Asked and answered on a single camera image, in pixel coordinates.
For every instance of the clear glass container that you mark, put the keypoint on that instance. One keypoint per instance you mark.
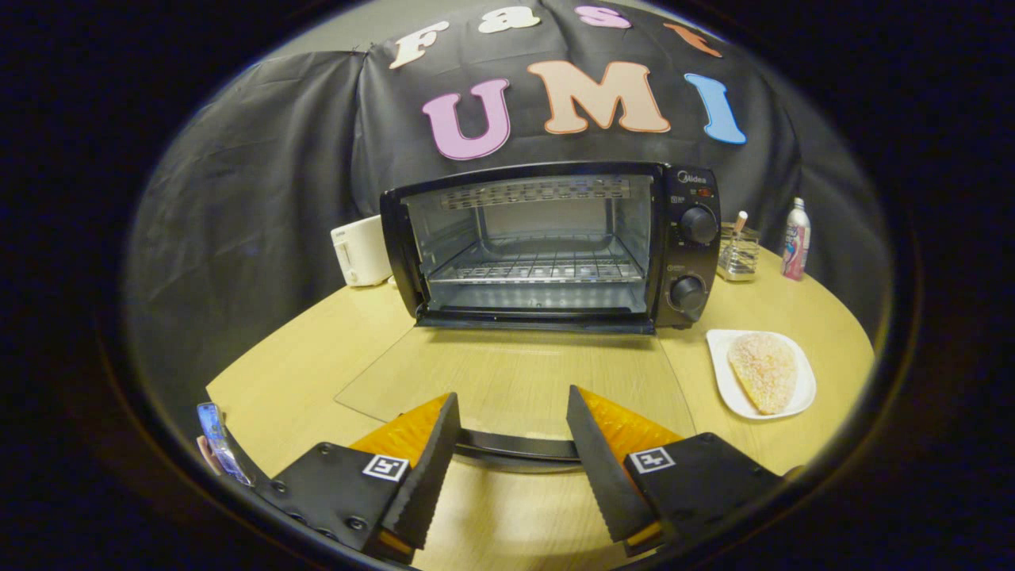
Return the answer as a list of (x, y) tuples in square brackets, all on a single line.
[(737, 258)]

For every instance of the black backdrop cloth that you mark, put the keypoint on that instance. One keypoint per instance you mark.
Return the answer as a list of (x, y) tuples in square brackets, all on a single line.
[(277, 198)]

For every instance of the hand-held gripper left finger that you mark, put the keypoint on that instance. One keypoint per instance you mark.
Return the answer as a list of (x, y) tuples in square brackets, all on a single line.
[(428, 468)]

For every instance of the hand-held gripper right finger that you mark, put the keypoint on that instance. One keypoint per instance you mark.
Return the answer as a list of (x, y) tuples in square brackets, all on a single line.
[(604, 468)]

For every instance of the white square plate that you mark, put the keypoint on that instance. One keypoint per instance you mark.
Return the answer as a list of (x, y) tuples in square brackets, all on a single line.
[(725, 373)]

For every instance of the black toaster oven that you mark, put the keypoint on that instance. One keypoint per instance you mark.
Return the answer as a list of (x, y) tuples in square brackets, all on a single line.
[(688, 238)]

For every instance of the white toaster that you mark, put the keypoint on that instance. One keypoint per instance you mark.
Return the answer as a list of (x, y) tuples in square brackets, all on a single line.
[(361, 250)]

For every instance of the blue smartphone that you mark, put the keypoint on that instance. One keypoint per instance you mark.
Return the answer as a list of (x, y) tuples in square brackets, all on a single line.
[(218, 440)]

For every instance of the breaded cutlet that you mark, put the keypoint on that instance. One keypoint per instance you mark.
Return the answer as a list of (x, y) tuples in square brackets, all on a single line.
[(763, 371)]

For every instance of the pink and white bottle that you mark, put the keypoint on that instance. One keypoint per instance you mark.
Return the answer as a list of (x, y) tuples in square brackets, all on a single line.
[(794, 242)]

